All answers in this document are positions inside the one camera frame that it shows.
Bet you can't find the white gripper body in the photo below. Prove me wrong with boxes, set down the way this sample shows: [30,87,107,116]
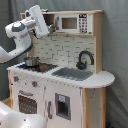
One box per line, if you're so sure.
[29,5,49,38]

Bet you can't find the white toy microwave door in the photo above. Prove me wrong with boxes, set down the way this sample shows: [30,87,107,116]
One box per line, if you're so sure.
[55,14,78,33]

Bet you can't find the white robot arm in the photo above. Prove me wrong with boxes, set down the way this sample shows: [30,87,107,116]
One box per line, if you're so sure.
[0,5,49,128]

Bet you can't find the wooden toy kitchen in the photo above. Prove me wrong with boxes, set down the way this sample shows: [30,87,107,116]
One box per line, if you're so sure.
[8,10,115,128]

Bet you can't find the small silver cooking pot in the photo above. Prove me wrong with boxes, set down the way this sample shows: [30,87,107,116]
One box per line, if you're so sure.
[24,56,40,67]

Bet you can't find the black toy stovetop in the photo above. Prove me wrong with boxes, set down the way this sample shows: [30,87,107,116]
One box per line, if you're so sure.
[20,63,56,73]

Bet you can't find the grey toy sink basin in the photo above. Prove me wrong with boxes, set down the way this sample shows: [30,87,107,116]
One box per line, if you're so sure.
[52,67,92,81]

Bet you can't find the black toy faucet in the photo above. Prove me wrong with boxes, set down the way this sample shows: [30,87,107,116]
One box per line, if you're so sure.
[76,50,94,70]

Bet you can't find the right red stove knob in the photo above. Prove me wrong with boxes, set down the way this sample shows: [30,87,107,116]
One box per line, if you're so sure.
[32,81,38,87]

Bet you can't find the red stove knob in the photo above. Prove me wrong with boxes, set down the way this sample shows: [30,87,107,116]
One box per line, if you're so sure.
[32,81,38,87]
[13,76,19,82]

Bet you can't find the left red stove knob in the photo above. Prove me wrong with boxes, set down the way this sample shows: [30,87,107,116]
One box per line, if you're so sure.
[13,76,19,82]

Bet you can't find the oven door with window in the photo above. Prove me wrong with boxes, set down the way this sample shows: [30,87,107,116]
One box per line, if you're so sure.
[17,93,40,124]

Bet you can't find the white cabinet door with dispenser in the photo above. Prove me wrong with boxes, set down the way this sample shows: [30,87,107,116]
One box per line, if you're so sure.
[44,88,82,128]

